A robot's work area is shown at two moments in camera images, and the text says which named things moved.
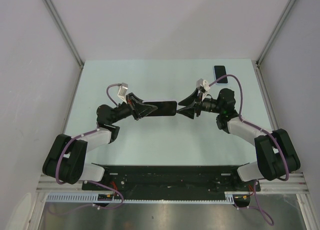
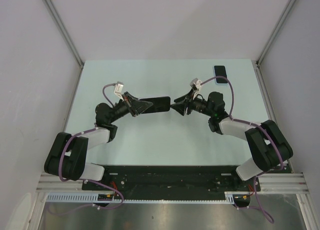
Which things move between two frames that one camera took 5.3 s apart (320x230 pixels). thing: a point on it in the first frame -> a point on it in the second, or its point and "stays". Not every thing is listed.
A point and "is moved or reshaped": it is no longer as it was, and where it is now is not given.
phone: x=164 y=108 is moved or reshaped
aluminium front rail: x=298 y=184 stays
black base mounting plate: x=170 y=182 stays
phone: x=219 y=71 stays
